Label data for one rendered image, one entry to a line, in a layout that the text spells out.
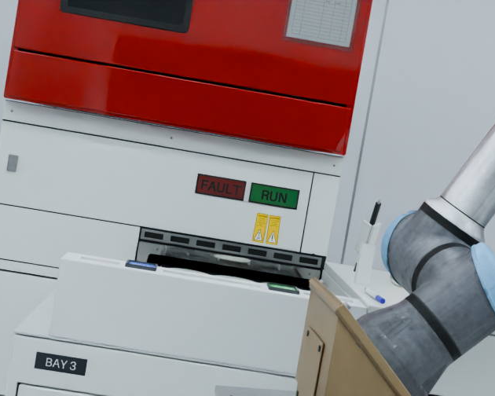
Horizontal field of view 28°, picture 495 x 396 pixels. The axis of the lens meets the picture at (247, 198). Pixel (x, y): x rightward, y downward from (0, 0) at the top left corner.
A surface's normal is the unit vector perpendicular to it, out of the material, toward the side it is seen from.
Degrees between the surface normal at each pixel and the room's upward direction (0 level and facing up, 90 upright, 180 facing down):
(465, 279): 62
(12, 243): 90
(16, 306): 90
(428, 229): 79
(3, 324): 90
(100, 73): 90
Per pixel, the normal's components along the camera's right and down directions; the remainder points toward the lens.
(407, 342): 0.11, -0.42
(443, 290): -0.40, -0.57
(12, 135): 0.05, 0.06
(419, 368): 0.44, 0.03
